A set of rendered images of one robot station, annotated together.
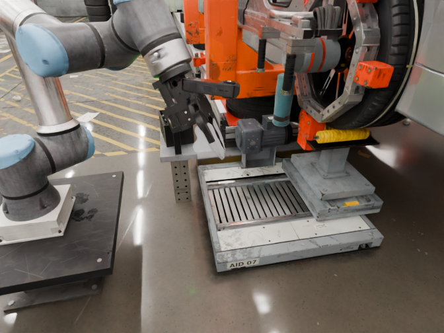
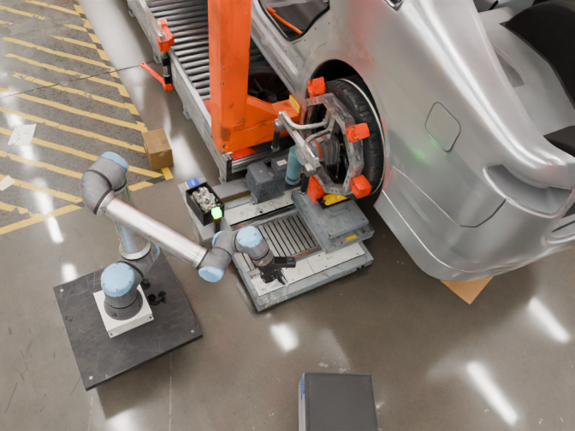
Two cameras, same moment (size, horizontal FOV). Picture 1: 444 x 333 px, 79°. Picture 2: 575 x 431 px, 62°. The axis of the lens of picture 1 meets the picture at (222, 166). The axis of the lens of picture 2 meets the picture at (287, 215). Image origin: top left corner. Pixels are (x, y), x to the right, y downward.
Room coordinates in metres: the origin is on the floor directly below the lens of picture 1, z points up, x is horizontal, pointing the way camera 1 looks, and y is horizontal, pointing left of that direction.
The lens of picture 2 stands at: (-0.42, 0.49, 2.71)
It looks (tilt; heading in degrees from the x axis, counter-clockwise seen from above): 53 degrees down; 335
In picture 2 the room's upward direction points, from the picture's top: 10 degrees clockwise
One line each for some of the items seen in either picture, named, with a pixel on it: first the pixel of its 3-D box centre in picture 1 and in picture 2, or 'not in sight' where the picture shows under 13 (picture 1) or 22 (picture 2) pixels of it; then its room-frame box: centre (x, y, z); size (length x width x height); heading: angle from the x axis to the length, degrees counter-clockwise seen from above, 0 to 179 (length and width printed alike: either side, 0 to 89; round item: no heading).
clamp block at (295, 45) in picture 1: (300, 44); (312, 168); (1.05, -0.28, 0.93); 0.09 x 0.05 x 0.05; 100
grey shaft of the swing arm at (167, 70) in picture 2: (197, 78); (165, 62); (2.83, 0.25, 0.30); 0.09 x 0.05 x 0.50; 10
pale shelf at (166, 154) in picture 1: (176, 137); (204, 208); (1.28, 0.24, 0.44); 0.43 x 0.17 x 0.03; 10
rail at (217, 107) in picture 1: (203, 78); (170, 56); (2.93, 0.20, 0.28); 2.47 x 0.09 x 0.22; 10
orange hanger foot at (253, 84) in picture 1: (273, 65); (278, 109); (1.75, -0.32, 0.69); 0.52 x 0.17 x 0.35; 100
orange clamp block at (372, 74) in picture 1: (372, 74); (359, 186); (0.94, -0.51, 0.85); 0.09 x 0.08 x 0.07; 10
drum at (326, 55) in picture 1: (310, 55); (317, 149); (1.24, -0.38, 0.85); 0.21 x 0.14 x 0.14; 100
